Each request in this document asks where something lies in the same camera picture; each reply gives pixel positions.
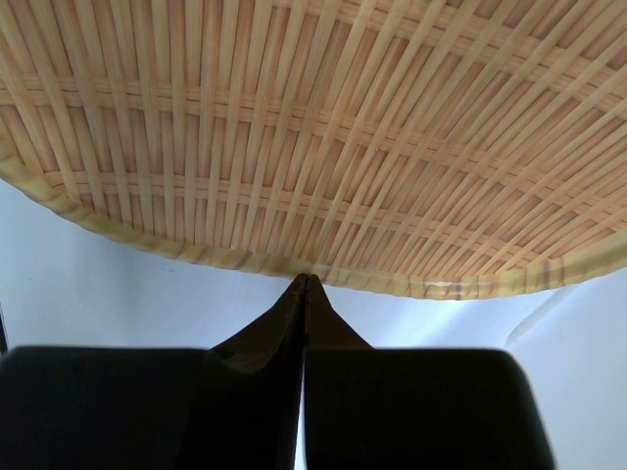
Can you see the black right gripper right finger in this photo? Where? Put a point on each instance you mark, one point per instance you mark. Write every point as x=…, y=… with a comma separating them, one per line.
x=434, y=408

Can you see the square woven bamboo tray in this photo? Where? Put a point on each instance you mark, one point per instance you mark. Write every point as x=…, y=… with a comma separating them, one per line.
x=426, y=149

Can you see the white plastic bin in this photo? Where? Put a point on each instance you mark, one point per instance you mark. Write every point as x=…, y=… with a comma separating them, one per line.
x=575, y=359

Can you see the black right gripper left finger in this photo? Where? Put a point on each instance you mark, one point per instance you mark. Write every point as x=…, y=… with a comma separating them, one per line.
x=233, y=406

